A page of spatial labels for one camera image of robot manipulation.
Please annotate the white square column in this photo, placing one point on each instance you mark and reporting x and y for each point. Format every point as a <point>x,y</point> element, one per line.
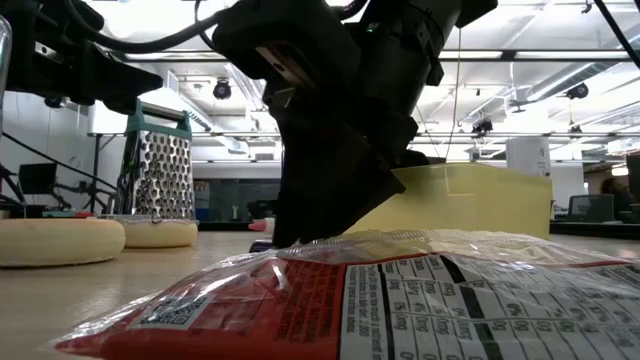
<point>527,155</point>

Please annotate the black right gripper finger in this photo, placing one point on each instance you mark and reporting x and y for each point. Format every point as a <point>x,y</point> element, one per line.
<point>380,135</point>
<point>320,190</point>

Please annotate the dark background cabinet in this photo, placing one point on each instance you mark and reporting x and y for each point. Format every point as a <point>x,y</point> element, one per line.
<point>220,200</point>

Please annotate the cream round bun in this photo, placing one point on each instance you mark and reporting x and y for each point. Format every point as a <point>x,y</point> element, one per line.
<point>60,242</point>
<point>160,234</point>

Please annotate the dark background table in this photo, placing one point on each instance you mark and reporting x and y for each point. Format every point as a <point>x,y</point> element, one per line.
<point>600,230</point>

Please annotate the grey mesh chair back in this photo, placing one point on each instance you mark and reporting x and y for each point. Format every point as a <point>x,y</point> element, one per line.
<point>592,207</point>

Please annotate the small dark flat object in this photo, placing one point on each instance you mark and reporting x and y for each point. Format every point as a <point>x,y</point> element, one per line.
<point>260,247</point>

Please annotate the black ceiling spotlight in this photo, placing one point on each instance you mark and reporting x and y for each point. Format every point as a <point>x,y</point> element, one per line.
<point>482,126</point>
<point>222,90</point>
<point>578,91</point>
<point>54,102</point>

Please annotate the black upright pole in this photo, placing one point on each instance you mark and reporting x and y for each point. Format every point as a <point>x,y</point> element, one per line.
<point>96,170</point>

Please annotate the black frame bar with lights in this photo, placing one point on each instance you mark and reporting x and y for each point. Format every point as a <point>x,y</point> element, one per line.
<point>510,55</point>

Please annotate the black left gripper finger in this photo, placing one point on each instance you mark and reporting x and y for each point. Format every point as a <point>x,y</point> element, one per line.
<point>115,72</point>
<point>60,82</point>

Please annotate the red snack bag clear wrap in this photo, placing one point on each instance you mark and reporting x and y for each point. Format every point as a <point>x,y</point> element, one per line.
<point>225,320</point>

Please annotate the narrow silver ventilation duct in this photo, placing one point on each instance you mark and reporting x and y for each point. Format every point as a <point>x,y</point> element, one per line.
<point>560,82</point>

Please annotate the yellow translucent plastic bin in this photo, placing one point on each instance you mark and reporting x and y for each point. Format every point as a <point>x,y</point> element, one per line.
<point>475,205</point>

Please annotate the small black monitor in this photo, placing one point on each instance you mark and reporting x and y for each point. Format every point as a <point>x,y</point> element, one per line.
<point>37,177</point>

